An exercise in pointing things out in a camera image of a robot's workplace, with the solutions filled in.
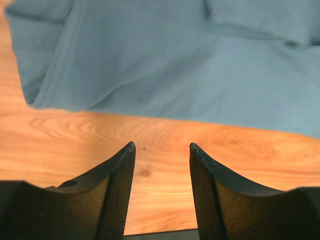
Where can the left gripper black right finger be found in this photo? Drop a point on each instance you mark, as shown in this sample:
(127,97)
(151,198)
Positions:
(229,206)

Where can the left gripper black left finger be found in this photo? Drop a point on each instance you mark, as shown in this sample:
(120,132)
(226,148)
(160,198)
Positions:
(91,206)

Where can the grey-blue t-shirt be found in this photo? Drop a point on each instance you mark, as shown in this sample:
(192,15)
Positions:
(249,63)

